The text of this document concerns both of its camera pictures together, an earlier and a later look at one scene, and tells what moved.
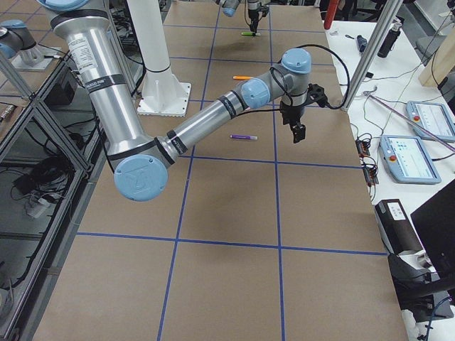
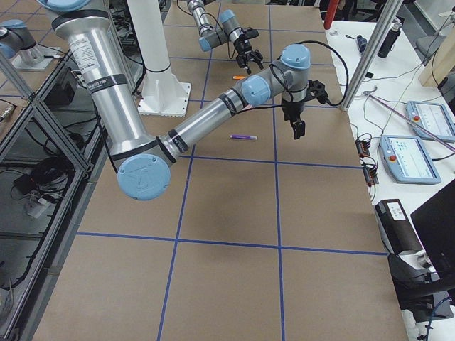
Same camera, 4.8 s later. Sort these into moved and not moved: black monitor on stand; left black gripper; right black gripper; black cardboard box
Moved: left black gripper
Not moved: black monitor on stand; black cardboard box; right black gripper
